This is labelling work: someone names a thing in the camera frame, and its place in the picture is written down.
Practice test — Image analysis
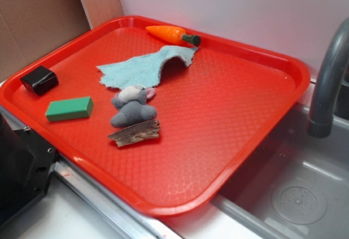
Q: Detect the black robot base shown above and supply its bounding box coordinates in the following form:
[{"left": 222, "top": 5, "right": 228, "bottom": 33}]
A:
[{"left": 1, "top": 116, "right": 58, "bottom": 229}]

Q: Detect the gray plush animal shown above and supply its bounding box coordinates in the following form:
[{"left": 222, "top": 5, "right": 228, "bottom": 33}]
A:
[{"left": 111, "top": 86, "right": 158, "bottom": 128}]

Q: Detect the red plastic tray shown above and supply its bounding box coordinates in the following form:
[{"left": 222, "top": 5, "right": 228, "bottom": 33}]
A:
[{"left": 1, "top": 16, "right": 310, "bottom": 217}]

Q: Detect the brown wood piece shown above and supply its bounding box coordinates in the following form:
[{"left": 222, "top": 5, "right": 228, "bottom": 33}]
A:
[{"left": 108, "top": 119, "right": 160, "bottom": 147}]

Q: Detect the light blue cloth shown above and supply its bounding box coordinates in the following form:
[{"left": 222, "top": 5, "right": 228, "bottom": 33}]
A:
[{"left": 98, "top": 45, "right": 198, "bottom": 90}]

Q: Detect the orange toy carrot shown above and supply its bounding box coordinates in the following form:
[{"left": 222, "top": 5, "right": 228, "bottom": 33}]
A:
[{"left": 146, "top": 26, "right": 201, "bottom": 47}]

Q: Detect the green rectangular block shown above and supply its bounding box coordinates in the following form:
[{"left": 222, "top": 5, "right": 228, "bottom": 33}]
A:
[{"left": 45, "top": 97, "right": 94, "bottom": 122}]

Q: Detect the black cube block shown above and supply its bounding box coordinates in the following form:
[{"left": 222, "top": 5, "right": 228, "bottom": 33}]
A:
[{"left": 20, "top": 65, "right": 59, "bottom": 95}]

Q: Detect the gray toy sink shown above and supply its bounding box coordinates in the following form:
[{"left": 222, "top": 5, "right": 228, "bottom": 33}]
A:
[{"left": 212, "top": 85, "right": 348, "bottom": 238}]

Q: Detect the gray faucet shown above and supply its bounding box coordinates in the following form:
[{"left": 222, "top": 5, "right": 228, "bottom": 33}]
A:
[{"left": 306, "top": 19, "right": 348, "bottom": 138}]

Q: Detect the cardboard panel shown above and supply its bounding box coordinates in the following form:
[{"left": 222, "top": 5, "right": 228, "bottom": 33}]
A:
[{"left": 1, "top": 0, "right": 123, "bottom": 81}]

